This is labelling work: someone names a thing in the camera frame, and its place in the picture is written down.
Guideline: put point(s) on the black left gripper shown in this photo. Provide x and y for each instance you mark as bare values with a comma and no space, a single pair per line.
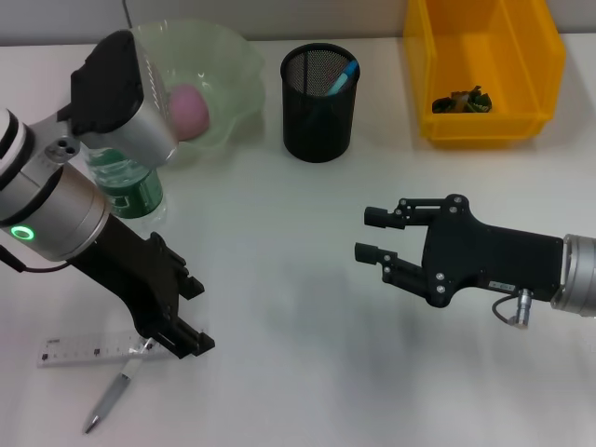
135,274

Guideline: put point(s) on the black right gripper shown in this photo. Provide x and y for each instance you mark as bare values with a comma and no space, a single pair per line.
493,256

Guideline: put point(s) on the transparent plastic ruler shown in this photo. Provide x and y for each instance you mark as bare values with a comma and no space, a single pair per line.
79,349

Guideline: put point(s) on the clear bottle with green label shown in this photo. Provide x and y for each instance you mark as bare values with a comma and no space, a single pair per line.
130,195

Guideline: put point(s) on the blue scissors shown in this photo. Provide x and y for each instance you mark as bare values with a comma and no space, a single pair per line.
343,79

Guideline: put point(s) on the green plastic wrapper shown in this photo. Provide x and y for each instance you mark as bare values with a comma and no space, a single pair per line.
465,103

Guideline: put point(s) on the pink toy peach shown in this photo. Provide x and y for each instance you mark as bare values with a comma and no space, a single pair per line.
191,112

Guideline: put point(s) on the black mesh pen cup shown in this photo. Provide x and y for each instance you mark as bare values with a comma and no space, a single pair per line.
316,130

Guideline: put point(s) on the clear silver ballpoint pen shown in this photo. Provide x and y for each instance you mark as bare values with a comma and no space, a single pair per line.
107,400

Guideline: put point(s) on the green glass fruit plate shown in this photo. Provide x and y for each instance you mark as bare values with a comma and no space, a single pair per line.
223,93

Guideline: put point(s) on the yellow plastic storage bin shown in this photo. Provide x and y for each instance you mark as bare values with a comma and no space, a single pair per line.
484,56

